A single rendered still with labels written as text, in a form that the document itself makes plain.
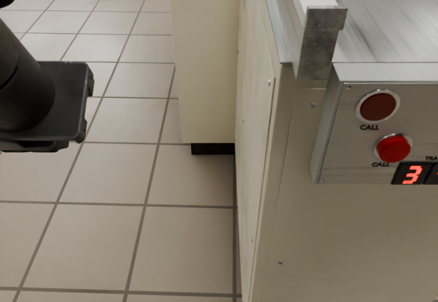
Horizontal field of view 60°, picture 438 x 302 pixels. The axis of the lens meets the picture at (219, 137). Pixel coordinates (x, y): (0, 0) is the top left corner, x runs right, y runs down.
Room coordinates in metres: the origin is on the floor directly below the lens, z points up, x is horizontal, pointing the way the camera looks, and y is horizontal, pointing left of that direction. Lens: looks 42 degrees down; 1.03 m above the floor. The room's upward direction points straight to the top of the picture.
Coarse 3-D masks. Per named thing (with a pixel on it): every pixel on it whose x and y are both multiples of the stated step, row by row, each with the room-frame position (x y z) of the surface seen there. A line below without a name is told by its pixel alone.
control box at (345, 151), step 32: (352, 64) 0.31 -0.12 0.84; (384, 64) 0.31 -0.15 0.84; (416, 64) 0.31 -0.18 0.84; (352, 96) 0.28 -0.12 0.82; (416, 96) 0.28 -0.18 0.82; (320, 128) 0.30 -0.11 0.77; (352, 128) 0.28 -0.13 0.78; (384, 128) 0.28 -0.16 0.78; (416, 128) 0.28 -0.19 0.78; (320, 160) 0.28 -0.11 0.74; (352, 160) 0.28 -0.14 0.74; (416, 160) 0.28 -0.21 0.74
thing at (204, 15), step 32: (192, 0) 1.00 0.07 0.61; (224, 0) 1.00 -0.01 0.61; (192, 32) 1.00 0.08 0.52; (224, 32) 1.00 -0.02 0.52; (192, 64) 1.00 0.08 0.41; (224, 64) 1.00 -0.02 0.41; (192, 96) 1.00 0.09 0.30; (224, 96) 1.00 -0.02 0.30; (192, 128) 1.00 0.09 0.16; (224, 128) 1.00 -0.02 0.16
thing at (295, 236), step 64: (256, 0) 0.56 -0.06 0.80; (384, 0) 0.45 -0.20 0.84; (256, 64) 0.49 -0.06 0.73; (256, 128) 0.43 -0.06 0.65; (256, 192) 0.36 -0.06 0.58; (320, 192) 0.31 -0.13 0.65; (384, 192) 0.31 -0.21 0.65; (256, 256) 0.31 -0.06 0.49; (320, 256) 0.31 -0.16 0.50; (384, 256) 0.31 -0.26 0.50
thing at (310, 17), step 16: (288, 0) 0.36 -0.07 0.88; (304, 0) 0.31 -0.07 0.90; (320, 0) 0.31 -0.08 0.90; (288, 16) 0.35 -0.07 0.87; (304, 16) 0.28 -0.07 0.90; (320, 16) 0.27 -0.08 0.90; (336, 16) 0.27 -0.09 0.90; (288, 32) 0.34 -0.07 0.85; (304, 32) 0.28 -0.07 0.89; (320, 32) 0.28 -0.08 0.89; (336, 32) 0.28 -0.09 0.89; (288, 48) 0.33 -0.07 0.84; (304, 48) 0.28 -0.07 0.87; (320, 48) 0.28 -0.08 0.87; (304, 64) 0.28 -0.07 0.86; (320, 64) 0.28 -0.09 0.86
